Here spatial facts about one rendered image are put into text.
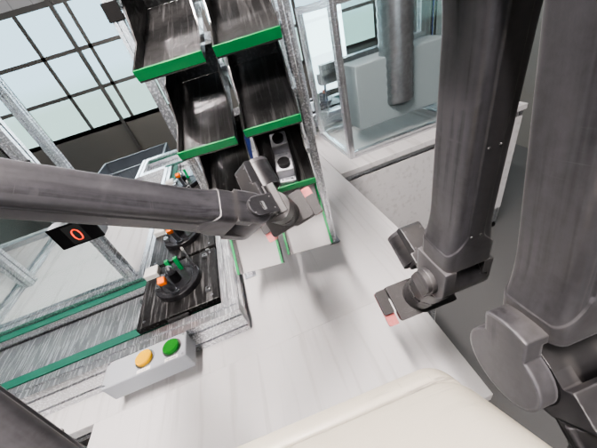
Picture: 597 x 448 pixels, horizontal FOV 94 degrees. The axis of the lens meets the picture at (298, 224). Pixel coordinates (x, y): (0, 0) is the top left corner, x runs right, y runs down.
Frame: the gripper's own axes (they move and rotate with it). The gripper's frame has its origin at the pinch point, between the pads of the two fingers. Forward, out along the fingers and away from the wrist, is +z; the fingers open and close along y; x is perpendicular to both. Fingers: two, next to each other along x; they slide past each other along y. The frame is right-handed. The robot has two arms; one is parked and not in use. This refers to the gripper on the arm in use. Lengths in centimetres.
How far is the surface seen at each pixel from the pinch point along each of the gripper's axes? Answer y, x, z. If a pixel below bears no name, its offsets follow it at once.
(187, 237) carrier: 41, -19, 27
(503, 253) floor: -92, 69, 134
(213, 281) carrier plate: 32.5, 1.8, 12.2
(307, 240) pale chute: 1.5, 5.6, 14.3
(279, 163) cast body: -3.9, -12.7, -3.3
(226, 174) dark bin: 10.7, -20.6, 3.0
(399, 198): -47, 5, 98
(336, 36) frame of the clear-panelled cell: -48, -63, 42
